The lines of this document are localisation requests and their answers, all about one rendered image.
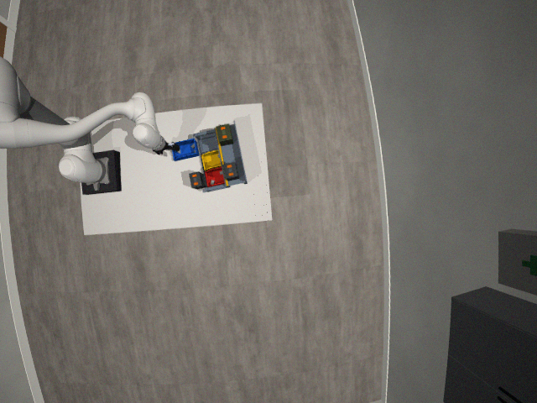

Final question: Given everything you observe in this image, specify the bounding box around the yellow open bin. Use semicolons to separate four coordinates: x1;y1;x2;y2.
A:
201;150;222;171

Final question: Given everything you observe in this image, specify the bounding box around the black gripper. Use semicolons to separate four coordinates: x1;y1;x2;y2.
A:
153;141;180;157

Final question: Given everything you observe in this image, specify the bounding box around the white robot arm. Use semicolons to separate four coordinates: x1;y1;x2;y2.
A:
0;56;165;191

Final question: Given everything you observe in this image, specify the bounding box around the blue bin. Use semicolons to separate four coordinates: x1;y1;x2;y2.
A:
172;139;199;161

